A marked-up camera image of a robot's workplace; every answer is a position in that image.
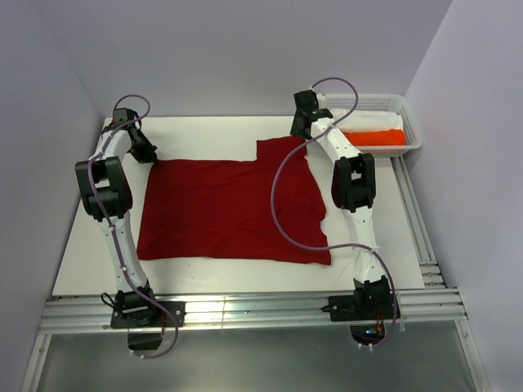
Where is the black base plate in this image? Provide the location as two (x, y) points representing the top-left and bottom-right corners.
(321, 291), (400, 322)
(110, 301), (186, 329)

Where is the rolled orange t-shirt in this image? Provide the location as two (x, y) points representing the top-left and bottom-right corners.
(342, 129), (406, 147)

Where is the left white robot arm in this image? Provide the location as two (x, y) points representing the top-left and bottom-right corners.
(74, 108), (159, 327)

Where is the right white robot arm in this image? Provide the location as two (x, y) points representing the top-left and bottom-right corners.
(290, 90), (391, 319)

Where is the dark red t-shirt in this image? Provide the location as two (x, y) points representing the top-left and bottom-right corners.
(137, 136), (331, 265)

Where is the white plastic basket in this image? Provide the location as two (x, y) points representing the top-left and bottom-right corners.
(320, 93), (422, 158)

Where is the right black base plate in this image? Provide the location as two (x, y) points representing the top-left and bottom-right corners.
(321, 291), (400, 322)

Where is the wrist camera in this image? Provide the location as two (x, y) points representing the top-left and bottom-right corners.
(293, 89), (326, 112)
(112, 107), (141, 127)

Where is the aluminium rail frame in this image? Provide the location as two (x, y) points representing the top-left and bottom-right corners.
(22, 158), (491, 391)

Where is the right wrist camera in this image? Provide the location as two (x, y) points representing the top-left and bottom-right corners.
(293, 89), (326, 112)

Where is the purple cable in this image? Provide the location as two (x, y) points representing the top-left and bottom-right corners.
(270, 77), (400, 350)
(92, 94), (181, 360)

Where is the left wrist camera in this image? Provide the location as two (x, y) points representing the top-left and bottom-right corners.
(112, 107), (141, 127)

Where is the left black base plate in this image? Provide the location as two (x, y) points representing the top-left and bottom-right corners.
(110, 301), (186, 329)

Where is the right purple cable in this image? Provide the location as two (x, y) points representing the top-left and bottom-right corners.
(270, 77), (400, 350)

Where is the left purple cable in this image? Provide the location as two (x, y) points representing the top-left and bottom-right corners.
(92, 94), (181, 360)

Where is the rolled white t-shirt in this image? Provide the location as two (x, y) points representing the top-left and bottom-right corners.
(337, 110), (404, 132)

